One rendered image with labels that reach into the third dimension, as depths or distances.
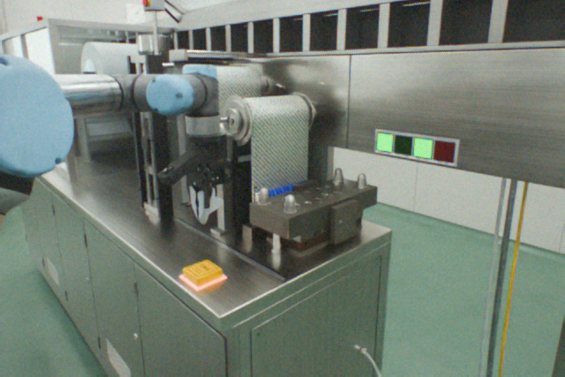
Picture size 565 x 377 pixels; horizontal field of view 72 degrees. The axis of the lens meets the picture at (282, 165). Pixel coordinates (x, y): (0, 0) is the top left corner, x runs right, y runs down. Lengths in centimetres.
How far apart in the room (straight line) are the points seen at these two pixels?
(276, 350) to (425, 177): 298
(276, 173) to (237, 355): 53
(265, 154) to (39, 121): 79
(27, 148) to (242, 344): 66
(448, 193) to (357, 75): 264
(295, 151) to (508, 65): 62
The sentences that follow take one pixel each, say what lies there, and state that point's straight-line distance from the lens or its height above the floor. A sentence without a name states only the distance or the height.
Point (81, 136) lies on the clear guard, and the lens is 198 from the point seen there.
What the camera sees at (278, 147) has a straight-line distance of 118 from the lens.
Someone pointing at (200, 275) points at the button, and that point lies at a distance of 96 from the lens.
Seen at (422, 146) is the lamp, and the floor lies 119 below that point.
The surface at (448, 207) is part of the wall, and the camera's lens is 380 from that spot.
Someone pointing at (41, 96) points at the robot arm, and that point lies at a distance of 45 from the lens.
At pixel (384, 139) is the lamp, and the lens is 119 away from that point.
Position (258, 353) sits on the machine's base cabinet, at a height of 75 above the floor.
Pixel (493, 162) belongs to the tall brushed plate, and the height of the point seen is 118.
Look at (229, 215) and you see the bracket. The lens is 122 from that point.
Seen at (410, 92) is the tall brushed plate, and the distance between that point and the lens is 114.
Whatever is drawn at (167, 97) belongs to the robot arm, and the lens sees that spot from 75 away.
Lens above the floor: 140
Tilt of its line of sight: 14 degrees down
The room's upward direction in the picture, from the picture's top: straight up
